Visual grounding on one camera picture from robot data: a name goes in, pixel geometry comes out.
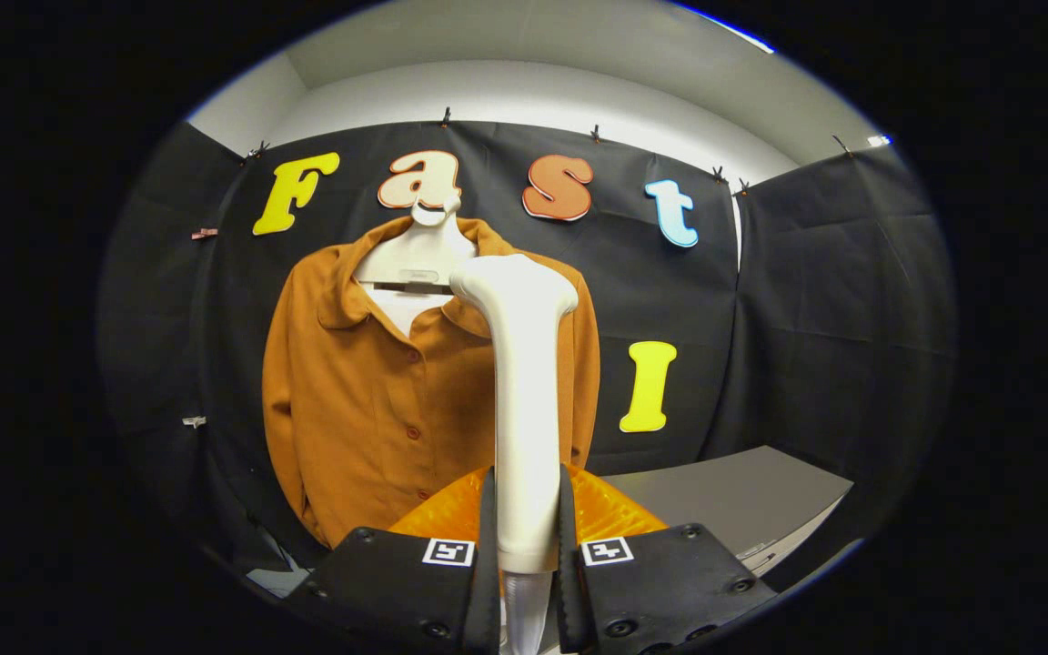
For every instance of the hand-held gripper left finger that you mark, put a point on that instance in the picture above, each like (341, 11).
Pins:
(397, 591)

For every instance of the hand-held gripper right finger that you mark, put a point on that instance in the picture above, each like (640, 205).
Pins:
(660, 582)

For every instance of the brown button-up shirt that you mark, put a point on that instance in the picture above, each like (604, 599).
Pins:
(360, 409)

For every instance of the white garment steamer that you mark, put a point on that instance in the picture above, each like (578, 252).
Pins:
(524, 409)

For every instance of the grey cabinet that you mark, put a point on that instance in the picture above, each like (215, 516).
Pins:
(724, 496)

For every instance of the black backdrop cloth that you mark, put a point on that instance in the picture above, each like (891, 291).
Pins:
(806, 300)

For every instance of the white torso form hanger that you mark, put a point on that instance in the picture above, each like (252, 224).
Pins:
(415, 255)

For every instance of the small pink clip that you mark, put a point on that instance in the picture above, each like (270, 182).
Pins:
(205, 234)

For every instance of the row of black cloth clips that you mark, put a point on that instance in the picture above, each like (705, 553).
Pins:
(445, 118)

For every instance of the long ceiling light panel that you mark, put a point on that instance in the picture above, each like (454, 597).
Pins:
(733, 29)

